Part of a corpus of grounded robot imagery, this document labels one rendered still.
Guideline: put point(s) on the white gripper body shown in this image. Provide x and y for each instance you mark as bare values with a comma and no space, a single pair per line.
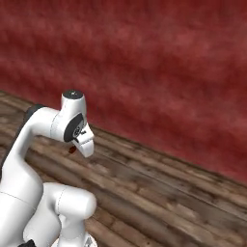
87,145

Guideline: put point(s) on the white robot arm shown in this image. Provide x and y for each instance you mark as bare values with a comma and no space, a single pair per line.
19,180

